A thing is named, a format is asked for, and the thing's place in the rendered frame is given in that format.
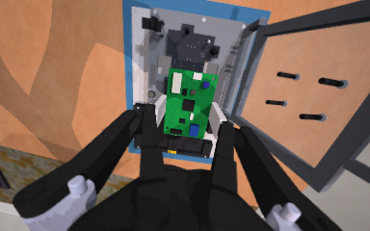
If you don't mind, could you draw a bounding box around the green circuit board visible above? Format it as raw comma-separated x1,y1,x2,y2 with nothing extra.
164,68,219,139

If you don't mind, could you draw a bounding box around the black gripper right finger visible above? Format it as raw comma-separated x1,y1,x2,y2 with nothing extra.
204,102,343,231

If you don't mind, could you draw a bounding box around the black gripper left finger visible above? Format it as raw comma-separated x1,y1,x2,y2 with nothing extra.
12,94,171,231

